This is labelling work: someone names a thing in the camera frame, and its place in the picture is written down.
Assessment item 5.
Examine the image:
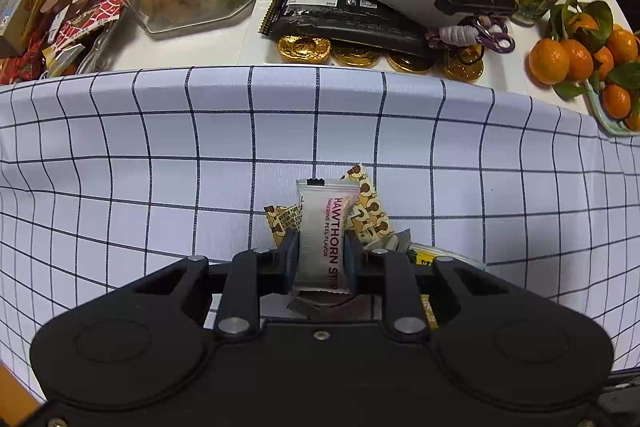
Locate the black snack packet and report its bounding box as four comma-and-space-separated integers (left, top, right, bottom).
257, 0, 436, 58

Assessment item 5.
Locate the grey and brown snack packet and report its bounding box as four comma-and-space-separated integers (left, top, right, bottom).
286, 289, 375, 323

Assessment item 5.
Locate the gold foil chocolate coin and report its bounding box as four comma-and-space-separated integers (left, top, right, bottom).
331, 42, 385, 68
386, 50, 437, 74
440, 47, 486, 83

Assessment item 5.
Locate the yellow and white snack packet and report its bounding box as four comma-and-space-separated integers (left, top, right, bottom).
407, 243, 487, 329

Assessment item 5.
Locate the pile of red snack packets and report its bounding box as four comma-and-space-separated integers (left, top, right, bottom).
0, 0, 126, 83

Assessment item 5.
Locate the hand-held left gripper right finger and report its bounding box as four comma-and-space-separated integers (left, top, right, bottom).
345, 231, 506, 340

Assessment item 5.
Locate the brown spotted snack packet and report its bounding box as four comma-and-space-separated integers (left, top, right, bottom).
264, 164, 392, 252

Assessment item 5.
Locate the white and red snack packet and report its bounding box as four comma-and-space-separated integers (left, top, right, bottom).
295, 178, 362, 295

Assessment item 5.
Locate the pale green plate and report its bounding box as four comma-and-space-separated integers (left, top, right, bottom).
585, 77, 640, 138

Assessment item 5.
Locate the pale long cardboard box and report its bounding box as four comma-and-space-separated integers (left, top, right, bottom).
0, 0, 51, 53

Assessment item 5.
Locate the pile of leafy tangerines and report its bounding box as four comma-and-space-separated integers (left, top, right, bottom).
527, 0, 640, 133

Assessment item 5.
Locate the white checked tablecloth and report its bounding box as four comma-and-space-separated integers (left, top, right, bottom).
0, 66, 640, 403

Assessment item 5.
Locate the purple keychain cord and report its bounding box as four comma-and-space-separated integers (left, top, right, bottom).
425, 14, 516, 55

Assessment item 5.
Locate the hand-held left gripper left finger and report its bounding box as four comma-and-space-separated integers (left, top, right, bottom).
132, 229, 301, 340

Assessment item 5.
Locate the gold foil chocolate ingot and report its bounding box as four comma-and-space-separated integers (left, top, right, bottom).
277, 34, 332, 64

